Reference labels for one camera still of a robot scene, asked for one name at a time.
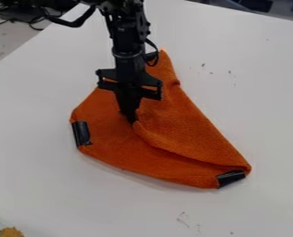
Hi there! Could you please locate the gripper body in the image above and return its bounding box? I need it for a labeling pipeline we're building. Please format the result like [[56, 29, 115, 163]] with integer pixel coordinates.
[[94, 51, 164, 101]]

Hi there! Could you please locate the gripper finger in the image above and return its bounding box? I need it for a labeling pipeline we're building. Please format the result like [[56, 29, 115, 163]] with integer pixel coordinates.
[[114, 90, 132, 120], [127, 91, 146, 125]]

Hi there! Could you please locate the orange cloth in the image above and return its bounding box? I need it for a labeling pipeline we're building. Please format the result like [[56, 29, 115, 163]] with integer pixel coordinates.
[[68, 48, 253, 190]]

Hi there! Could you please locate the yellow toy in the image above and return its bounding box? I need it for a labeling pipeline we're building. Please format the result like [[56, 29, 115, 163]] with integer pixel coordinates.
[[0, 227, 26, 237]]

